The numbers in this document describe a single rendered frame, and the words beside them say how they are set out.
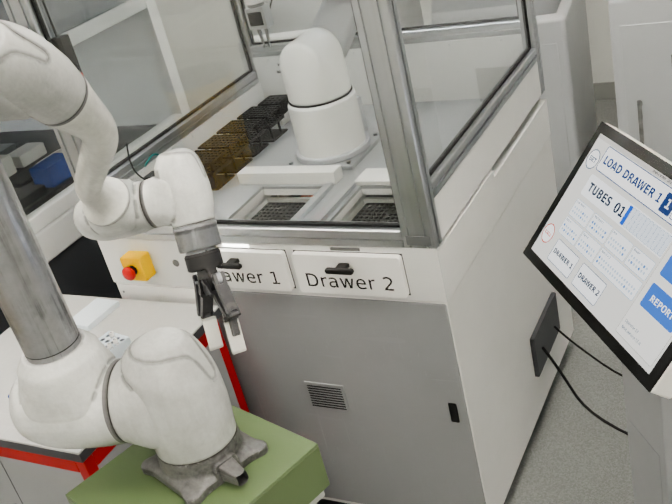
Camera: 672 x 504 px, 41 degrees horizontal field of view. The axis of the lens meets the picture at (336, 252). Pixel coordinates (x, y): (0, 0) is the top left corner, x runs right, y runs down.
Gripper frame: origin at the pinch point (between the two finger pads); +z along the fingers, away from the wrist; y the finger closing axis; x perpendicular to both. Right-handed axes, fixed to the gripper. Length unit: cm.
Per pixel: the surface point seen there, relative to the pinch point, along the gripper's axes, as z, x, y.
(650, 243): -4, -55, -65
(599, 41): -65, -312, 189
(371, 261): -7.3, -40.6, 4.7
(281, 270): -9.2, -27.7, 27.3
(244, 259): -13.9, -21.8, 34.7
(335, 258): -9.6, -35.6, 12.4
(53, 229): -34, 8, 111
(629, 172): -16, -64, -55
